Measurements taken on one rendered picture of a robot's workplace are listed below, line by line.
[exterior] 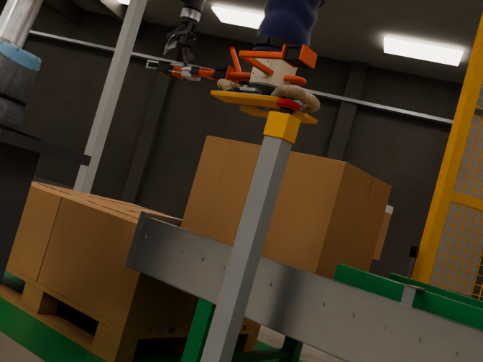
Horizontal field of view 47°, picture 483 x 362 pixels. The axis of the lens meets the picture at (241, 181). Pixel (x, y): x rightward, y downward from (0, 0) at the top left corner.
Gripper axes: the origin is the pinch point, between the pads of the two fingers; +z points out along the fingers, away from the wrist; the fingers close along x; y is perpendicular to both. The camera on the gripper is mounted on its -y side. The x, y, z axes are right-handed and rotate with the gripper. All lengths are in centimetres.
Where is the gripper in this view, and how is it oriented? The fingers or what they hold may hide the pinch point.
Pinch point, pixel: (174, 62)
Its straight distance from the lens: 265.4
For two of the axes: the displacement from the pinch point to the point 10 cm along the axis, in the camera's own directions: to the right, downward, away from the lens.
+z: -2.7, 9.6, -0.5
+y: 7.5, 1.8, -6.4
